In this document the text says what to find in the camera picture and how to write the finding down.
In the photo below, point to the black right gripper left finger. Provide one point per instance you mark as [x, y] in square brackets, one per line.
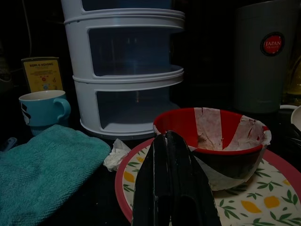
[150, 188]

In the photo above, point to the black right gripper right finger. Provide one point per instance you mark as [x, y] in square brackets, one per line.
[188, 188]

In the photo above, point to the crumpled white tissue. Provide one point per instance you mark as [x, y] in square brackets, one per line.
[115, 156]

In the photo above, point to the red black bowl with paper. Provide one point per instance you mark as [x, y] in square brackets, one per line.
[178, 122]

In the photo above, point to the pink rimmed lemon pattern plate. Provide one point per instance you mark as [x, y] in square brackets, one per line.
[258, 207]

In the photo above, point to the teal terry towel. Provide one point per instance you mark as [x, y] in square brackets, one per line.
[47, 164]

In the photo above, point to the white round cup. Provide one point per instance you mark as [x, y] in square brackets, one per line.
[296, 117]

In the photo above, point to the light blue ceramic mug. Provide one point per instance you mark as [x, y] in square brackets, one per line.
[40, 113]

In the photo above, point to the grey dispenser with red sticker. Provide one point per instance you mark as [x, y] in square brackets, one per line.
[254, 70]

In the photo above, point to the small blue object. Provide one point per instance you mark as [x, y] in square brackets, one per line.
[10, 143]

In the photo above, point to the white stacked food cover tower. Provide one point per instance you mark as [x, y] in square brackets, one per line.
[77, 58]

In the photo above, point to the yellow label coffee box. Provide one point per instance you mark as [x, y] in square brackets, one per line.
[42, 73]

